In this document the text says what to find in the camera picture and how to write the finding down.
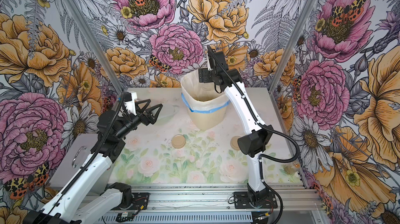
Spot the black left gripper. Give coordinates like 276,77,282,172
115,98,163,139

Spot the beige jar lid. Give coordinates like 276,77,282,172
171,134,186,149
230,136,240,151

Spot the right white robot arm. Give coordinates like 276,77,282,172
198,46,300,207

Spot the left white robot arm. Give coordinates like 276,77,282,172
23,91,163,224

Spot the beige trash bin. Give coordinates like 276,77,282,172
187,101,229,130

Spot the silver metal case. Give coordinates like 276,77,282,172
49,133,98,191

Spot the small glass spice bottle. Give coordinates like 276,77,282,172
284,161,301,175

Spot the aluminium corner post left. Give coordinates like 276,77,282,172
62,0,124,94

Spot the aluminium corner post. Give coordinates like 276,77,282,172
62,0,124,94
269,0,318,94

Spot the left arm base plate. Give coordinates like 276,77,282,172
112,193,150,211

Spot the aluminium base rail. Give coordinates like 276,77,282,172
95,183,329,224

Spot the aluminium corner post right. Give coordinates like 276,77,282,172
269,0,318,94

